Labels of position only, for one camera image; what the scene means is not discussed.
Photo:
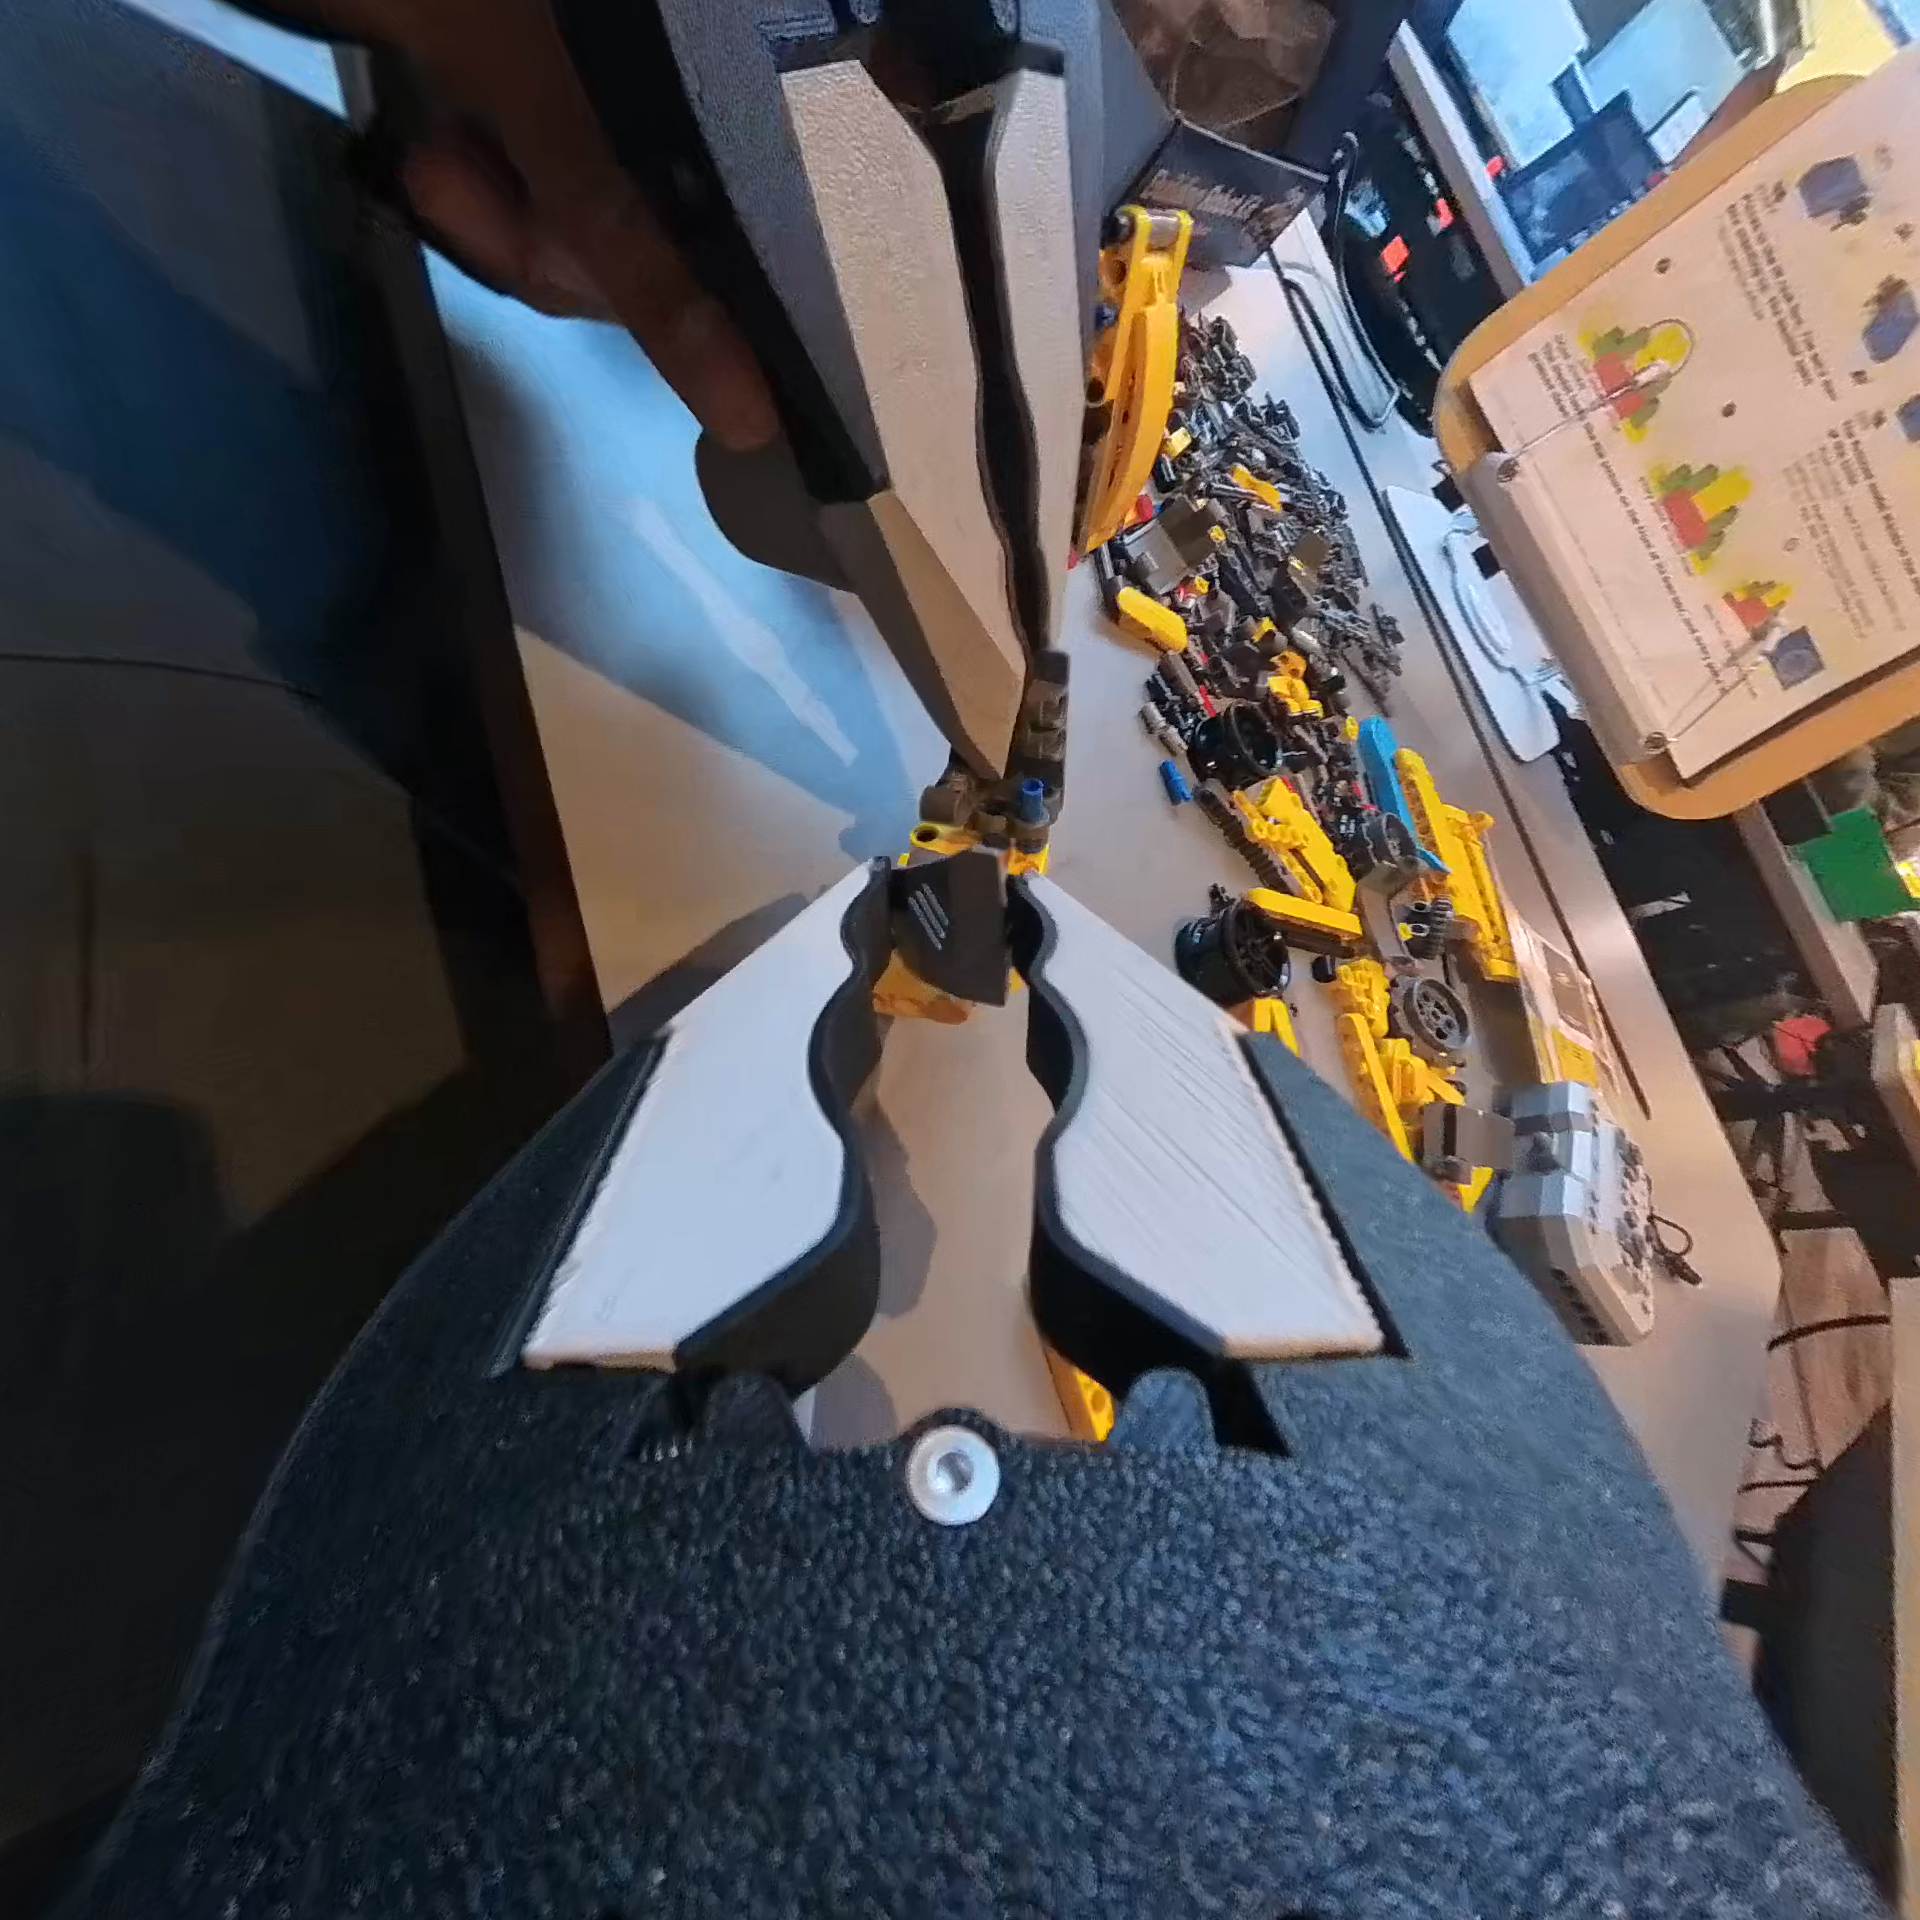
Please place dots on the grey toy wheel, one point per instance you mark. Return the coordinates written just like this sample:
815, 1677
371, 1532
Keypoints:
1433, 1013

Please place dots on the black spoked toy wheel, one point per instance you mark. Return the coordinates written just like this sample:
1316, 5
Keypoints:
1232, 955

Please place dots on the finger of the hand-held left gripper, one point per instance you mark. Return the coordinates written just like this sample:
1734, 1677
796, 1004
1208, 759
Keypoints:
1050, 300
930, 451

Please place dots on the grey toy motor block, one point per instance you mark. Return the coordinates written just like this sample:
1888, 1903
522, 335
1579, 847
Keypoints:
1576, 1215

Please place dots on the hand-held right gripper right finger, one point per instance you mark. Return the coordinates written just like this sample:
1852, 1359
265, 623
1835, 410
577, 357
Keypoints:
1184, 1184

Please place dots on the black toy wheel hub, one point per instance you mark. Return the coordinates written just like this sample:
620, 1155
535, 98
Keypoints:
1238, 746

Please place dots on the person's legs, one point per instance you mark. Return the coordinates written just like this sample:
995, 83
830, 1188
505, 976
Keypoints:
225, 840

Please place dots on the dark blue cardboard box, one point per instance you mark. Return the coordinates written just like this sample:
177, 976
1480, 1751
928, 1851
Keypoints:
1230, 202

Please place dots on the grey desk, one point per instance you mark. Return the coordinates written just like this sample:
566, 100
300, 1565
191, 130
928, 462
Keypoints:
675, 750

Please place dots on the partly built yellow toy vehicle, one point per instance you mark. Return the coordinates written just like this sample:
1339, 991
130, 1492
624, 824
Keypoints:
1131, 375

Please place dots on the wooden board with instruction sheet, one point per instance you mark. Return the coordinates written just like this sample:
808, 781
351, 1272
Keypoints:
1723, 451

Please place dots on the pile of loose toy bricks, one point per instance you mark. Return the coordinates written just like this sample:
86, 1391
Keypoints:
1276, 600

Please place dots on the blue curved toy panel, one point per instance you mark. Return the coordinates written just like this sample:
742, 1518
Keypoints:
1377, 765

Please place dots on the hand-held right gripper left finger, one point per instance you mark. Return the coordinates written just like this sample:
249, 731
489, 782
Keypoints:
704, 1184

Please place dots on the dark grey striped toy panel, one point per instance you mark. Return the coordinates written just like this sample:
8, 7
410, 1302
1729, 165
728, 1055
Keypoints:
953, 932

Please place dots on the white stand base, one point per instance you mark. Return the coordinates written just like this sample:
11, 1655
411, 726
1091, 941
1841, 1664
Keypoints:
1484, 600

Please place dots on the yellow and grey brick assembly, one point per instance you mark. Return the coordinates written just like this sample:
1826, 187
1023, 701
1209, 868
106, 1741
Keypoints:
1042, 734

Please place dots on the printed instruction booklet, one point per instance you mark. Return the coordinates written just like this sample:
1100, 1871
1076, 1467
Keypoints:
1560, 1004

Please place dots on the person's left hand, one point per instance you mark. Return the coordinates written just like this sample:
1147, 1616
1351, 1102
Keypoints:
524, 181

